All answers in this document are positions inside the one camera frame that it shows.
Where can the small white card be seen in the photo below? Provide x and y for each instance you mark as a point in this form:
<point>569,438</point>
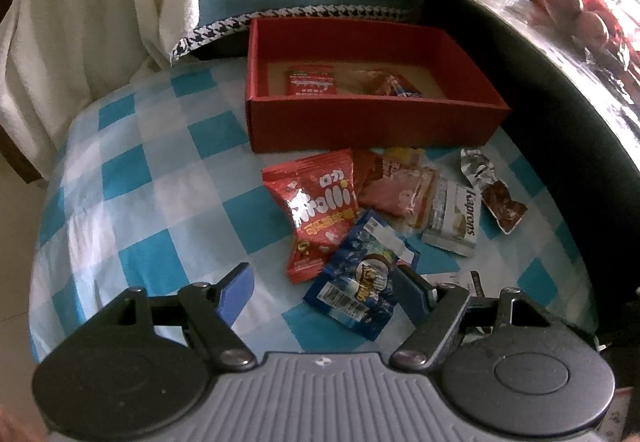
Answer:
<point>461,279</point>

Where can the white blanket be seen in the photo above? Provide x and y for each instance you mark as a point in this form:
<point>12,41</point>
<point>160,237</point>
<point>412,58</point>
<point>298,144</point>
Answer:
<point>75,22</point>

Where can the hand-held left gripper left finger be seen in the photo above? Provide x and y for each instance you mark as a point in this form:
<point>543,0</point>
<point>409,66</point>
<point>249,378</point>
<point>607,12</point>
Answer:
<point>236,293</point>

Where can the small red blue packet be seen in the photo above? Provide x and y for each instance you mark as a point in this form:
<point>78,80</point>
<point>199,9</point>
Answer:
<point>401,87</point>

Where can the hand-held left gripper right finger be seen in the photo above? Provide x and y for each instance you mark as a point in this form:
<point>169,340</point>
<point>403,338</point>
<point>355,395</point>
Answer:
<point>411,293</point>

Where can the blue snack packet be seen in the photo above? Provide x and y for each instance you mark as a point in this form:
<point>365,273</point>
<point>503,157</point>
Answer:
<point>345,279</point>

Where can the small red snack packet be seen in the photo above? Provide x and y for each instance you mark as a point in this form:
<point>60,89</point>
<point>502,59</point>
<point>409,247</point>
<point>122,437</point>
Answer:
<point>310,81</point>

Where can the silver brown snack packet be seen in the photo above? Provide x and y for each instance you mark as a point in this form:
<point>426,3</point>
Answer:
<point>500,204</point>

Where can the red pink snack packet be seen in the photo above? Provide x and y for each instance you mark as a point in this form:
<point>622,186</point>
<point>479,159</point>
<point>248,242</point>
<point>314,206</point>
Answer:
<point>395,187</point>

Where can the yellow orange snack packet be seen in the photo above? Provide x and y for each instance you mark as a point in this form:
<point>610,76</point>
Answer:
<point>407,156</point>

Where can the red cardboard box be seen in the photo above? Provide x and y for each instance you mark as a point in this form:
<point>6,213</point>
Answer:
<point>350,125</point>

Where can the brown wooden furniture edge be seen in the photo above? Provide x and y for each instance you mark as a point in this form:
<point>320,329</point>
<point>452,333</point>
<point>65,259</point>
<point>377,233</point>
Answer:
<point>20,157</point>

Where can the large red gummy packet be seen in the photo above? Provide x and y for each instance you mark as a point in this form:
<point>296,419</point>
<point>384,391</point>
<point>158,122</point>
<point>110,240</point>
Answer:
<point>310,217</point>

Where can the dark side table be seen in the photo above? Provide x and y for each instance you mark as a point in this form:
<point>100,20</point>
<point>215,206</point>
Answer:
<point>550,132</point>

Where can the clear orange snack packet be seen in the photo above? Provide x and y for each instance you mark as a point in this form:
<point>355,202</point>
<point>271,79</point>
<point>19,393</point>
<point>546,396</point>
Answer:
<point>362,80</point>

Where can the white cracker packet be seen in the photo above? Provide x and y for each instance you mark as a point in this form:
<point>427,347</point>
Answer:
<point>450,222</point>

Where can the blue white checked bedsheet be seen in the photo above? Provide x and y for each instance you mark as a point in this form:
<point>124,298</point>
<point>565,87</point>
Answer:
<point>150,172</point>

